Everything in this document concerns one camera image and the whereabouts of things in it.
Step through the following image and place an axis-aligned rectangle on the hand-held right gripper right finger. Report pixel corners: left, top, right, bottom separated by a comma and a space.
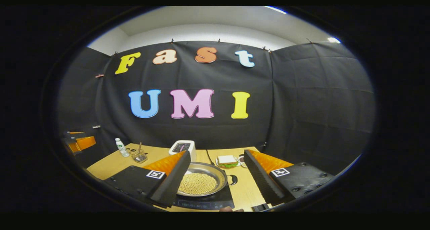
244, 149, 335, 206

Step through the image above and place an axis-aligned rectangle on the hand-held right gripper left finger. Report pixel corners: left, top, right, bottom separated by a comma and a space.
103, 151, 191, 207

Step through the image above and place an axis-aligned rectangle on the black induction cooktop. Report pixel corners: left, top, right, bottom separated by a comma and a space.
171, 185, 235, 210

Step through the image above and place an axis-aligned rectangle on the steel pot with black handles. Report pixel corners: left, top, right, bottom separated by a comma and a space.
177, 162, 238, 197

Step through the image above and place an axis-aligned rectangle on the pile of soybeans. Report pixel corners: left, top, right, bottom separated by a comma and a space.
178, 172, 218, 195

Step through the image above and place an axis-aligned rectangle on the white plate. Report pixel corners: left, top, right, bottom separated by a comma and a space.
215, 158, 241, 169

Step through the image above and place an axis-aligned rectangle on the white toaster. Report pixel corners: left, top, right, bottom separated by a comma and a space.
169, 140, 197, 163

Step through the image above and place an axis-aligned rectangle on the white green drink bottle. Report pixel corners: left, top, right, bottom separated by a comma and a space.
115, 138, 130, 157

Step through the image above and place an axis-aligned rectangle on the sandwich with lettuce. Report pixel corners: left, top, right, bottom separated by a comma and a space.
218, 155, 238, 167

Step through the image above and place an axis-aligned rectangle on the black backdrop cloth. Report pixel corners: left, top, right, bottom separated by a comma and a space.
57, 40, 376, 177

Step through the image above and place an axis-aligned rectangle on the wire mesh utensil basket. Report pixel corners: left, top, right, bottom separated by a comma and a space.
130, 149, 148, 163

